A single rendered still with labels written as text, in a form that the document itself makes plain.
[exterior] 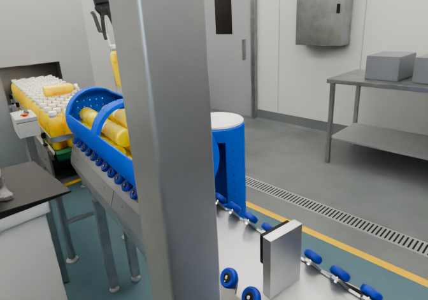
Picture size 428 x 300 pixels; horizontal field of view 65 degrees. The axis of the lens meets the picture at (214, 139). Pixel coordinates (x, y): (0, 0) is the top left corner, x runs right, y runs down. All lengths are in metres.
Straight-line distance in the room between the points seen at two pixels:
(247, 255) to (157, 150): 0.69
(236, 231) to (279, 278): 0.26
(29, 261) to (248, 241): 0.71
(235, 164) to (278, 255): 0.95
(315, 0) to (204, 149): 4.08
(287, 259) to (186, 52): 0.61
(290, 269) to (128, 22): 0.68
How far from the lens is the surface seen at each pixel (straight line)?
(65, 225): 2.47
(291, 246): 0.80
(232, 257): 0.94
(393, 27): 4.22
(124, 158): 1.09
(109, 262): 2.16
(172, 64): 0.28
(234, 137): 1.62
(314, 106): 4.72
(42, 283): 1.36
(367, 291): 0.82
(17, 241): 1.25
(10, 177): 1.42
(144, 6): 0.27
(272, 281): 0.80
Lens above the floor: 1.52
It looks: 20 degrees down
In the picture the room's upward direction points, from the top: 3 degrees counter-clockwise
